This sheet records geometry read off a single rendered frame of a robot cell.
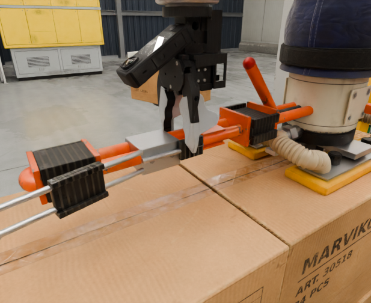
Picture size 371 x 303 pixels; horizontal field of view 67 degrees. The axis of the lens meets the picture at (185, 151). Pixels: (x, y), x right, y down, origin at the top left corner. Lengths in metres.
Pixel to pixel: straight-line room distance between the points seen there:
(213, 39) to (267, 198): 0.31
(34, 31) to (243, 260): 7.41
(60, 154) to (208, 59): 0.25
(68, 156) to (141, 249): 0.17
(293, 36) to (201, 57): 0.30
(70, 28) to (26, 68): 1.39
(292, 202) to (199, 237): 0.21
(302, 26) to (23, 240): 0.64
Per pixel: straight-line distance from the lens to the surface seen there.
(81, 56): 7.88
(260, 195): 0.59
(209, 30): 0.45
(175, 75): 0.43
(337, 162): 0.70
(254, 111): 0.60
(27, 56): 7.71
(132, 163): 0.42
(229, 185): 0.60
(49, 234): 0.52
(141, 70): 0.39
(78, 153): 0.41
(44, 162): 0.41
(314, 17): 0.66
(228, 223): 0.50
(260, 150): 0.73
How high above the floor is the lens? 1.26
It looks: 25 degrees down
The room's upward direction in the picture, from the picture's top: straight up
